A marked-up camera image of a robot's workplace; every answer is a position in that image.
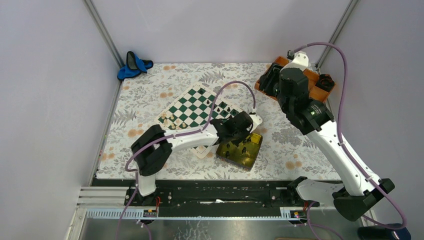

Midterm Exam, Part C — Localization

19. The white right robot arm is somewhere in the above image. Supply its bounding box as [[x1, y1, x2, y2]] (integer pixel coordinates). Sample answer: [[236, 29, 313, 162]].
[[255, 51, 395, 222]]

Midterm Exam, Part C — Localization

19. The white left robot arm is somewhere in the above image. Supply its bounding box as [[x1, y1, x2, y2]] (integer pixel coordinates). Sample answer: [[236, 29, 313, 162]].
[[130, 111, 263, 206]]

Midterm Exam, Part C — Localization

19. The green white chess board mat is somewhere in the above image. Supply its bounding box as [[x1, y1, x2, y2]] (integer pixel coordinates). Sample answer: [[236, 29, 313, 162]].
[[156, 82, 243, 159]]

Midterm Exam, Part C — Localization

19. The orange compartment organizer box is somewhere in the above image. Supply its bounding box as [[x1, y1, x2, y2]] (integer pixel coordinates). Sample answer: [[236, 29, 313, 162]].
[[254, 56, 336, 103]]

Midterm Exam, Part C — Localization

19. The yellow metal tray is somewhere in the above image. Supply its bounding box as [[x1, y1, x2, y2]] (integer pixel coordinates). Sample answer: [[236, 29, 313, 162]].
[[215, 133, 263, 171]]

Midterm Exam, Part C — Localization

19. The black tape roll right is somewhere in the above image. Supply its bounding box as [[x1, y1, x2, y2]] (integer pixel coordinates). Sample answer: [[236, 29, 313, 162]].
[[315, 74, 335, 93]]

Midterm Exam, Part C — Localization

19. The floral patterned tablecloth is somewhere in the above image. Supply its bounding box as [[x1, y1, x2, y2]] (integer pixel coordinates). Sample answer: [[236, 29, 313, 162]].
[[96, 63, 339, 180]]

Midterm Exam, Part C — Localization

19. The blue black cloth glove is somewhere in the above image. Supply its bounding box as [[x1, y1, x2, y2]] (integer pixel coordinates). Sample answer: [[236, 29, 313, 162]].
[[117, 51, 154, 81]]

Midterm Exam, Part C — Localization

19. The dark cylinder bottom right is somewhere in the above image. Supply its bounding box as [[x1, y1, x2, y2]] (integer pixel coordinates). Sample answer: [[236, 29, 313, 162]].
[[357, 225, 412, 240]]

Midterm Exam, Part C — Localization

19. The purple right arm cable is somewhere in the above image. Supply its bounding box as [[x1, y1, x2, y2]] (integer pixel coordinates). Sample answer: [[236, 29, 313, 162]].
[[287, 42, 408, 240]]

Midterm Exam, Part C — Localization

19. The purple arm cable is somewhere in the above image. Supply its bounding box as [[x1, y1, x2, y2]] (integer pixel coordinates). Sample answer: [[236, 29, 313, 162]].
[[114, 81, 258, 240], [287, 42, 408, 240]]

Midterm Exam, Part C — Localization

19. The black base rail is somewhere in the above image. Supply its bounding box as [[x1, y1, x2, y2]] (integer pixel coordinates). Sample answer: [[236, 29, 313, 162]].
[[92, 179, 311, 218]]

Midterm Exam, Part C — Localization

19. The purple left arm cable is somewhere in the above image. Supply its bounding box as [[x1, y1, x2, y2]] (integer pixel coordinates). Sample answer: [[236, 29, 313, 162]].
[[114, 81, 258, 240]]

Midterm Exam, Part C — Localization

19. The aluminium frame post right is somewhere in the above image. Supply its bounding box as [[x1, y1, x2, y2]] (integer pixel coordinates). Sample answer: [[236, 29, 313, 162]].
[[315, 0, 361, 69]]

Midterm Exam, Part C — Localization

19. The aluminium frame post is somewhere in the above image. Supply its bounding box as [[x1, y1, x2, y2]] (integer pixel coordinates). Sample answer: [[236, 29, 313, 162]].
[[82, 0, 124, 68], [315, 0, 361, 69]]

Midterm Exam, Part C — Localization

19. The aluminium frame post left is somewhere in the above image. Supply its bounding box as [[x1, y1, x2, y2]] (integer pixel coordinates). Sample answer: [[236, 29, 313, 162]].
[[82, 0, 124, 68]]

